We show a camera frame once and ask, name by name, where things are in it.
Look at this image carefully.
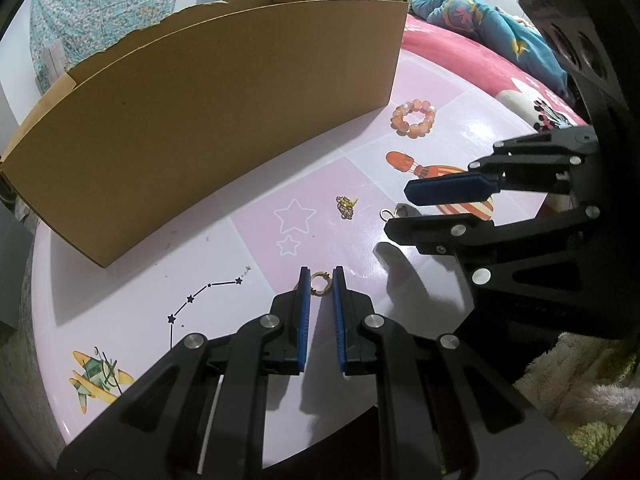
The orange bead bracelet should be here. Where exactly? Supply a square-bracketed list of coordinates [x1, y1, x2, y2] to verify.
[391, 100, 437, 138]

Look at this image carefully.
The brown cardboard box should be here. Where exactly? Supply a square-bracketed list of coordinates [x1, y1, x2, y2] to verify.
[0, 0, 410, 268]

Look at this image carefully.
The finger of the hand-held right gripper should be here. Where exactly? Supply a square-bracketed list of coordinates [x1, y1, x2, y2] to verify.
[384, 205, 601, 287]
[404, 127, 599, 207]

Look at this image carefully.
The gold charm cluster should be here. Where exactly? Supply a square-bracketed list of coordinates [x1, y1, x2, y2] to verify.
[335, 195, 360, 220]

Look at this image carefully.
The pink balloon-print table sheet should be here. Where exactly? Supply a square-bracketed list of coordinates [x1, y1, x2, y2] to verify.
[27, 52, 593, 466]

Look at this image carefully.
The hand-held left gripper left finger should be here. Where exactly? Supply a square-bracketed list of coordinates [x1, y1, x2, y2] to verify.
[56, 266, 312, 480]

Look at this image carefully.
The blue patterned quilt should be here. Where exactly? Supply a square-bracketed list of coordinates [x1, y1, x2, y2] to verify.
[410, 0, 573, 103]

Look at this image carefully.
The turquoise floral cloth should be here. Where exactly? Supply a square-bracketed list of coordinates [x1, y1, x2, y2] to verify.
[27, 0, 196, 96]

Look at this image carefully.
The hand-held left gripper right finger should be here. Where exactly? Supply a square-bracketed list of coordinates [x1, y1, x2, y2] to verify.
[331, 266, 587, 480]

